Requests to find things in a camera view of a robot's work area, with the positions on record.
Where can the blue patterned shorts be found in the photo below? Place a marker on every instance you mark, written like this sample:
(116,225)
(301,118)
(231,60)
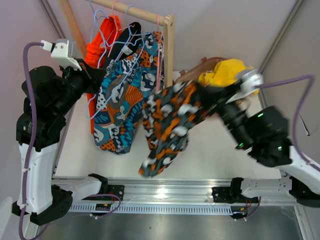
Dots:
(126,86)

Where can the wooden clothes rack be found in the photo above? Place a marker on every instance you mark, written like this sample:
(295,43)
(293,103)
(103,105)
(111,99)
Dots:
(167,22)

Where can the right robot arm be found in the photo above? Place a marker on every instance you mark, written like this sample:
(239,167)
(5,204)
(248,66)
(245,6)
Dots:
(265,136)

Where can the aluminium mounting rail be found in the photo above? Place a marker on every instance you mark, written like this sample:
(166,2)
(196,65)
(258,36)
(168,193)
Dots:
(168,191)

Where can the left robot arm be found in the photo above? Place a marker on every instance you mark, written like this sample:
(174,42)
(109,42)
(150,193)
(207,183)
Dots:
(49,97)

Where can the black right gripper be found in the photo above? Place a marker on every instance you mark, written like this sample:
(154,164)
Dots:
(215,97)

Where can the dark navy shorts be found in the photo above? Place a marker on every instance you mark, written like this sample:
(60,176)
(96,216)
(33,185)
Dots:
(125,45)

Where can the translucent pink plastic basin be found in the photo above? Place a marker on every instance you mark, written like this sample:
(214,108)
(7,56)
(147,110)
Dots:
(191,77)

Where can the grey slotted cable duct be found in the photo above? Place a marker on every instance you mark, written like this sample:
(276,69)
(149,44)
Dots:
(167,209)

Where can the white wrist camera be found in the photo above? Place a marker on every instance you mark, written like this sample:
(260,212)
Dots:
(250,82)
(64,52)

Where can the orange grey camouflage shorts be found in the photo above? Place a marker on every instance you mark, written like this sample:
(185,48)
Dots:
(167,117)

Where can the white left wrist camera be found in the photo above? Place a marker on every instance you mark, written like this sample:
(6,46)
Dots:
(64,52)

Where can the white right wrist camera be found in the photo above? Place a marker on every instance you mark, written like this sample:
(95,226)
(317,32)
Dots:
(250,82)

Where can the bright orange shorts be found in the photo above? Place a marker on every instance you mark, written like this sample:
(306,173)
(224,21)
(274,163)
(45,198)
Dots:
(96,47)

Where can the yellow shorts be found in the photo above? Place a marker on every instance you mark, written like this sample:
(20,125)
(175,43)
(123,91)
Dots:
(223,74)

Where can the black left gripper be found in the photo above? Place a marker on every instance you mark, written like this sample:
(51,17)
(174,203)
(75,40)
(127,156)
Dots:
(87,73)

